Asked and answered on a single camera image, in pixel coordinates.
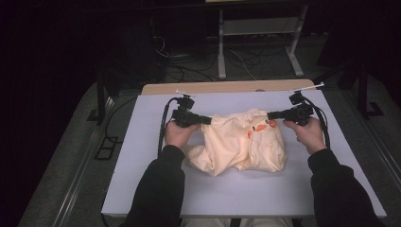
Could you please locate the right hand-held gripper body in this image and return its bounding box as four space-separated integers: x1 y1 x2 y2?
283 81 326 128

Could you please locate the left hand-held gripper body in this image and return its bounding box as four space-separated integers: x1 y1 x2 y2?
170 90 201 129

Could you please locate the cream yellow baby garment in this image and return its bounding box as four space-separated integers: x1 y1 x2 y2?
183 108 288 177

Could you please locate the person's left hand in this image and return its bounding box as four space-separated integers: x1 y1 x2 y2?
164 120 202 150

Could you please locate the person's right hand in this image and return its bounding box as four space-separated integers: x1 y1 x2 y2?
282 116 327 156

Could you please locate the light wooden board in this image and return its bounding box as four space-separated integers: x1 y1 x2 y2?
140 79 317 96

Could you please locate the white metal stand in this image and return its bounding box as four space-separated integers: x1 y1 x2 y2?
217 4 309 80

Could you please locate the black metal stand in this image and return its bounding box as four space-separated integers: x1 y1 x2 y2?
86 71 112 125
355 59 385 120

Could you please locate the person's left leg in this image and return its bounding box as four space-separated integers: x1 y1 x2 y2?
180 217 232 227

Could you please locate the person's leg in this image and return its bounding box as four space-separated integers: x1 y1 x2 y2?
240 217 294 227
180 217 232 227

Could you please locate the person's right leg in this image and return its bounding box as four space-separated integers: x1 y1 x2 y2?
240 217 294 227

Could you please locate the left hand-held gripper black cable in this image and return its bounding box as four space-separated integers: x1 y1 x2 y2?
157 96 180 159

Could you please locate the hand-held gripper black cable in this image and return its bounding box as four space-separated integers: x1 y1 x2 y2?
157 96 180 159
303 96 332 150

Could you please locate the right hand-held gripper black cable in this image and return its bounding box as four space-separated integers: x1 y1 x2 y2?
303 96 332 150

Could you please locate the black floor cable tangle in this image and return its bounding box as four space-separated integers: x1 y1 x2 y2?
154 36 219 83

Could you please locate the white floor cable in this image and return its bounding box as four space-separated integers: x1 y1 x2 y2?
229 49 258 80

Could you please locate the metal floor rail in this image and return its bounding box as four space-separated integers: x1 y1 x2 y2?
51 96 116 227
342 90 401 190

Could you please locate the black floor frame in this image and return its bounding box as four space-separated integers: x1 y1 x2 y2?
94 135 120 161

